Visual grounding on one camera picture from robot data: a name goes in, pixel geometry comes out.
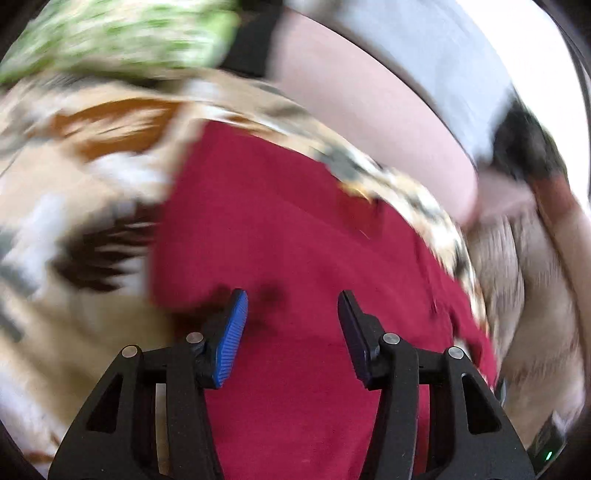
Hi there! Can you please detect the red knit garment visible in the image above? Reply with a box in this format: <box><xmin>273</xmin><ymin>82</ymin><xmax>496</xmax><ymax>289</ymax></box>
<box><xmin>148</xmin><ymin>122</ymin><xmax>497</xmax><ymax>479</ymax></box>

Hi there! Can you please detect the striped beige quilt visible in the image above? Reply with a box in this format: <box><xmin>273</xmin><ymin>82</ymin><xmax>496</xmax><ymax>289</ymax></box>
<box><xmin>467</xmin><ymin>211</ymin><xmax>586</xmax><ymax>446</ymax></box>

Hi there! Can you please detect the beige leaf-pattern blanket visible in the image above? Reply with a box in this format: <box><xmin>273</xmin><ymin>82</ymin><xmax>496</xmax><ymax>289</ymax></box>
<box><xmin>1</xmin><ymin>70</ymin><xmax>489</xmax><ymax>477</ymax></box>

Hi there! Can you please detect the dark furry cushion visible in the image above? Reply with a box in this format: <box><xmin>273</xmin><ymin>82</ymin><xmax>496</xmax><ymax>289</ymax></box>
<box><xmin>492</xmin><ymin>99</ymin><xmax>568</xmax><ymax>182</ymax></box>

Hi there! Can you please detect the pink mattress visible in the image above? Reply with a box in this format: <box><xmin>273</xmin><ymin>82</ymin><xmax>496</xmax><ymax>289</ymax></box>
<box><xmin>270</xmin><ymin>9</ymin><xmax>478</xmax><ymax>226</ymax></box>

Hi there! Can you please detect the black garment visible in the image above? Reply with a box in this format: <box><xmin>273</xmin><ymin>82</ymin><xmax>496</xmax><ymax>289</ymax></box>
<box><xmin>219</xmin><ymin>0</ymin><xmax>283</xmax><ymax>79</ymax></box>

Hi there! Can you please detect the grey pillow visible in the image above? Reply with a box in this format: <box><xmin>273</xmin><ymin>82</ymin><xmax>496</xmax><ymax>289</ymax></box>
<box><xmin>287</xmin><ymin>0</ymin><xmax>515</xmax><ymax>165</ymax></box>

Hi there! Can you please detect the green patterned white cloth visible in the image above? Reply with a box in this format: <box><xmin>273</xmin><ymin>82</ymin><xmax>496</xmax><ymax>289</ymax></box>
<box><xmin>1</xmin><ymin>0</ymin><xmax>240</xmax><ymax>83</ymax></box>

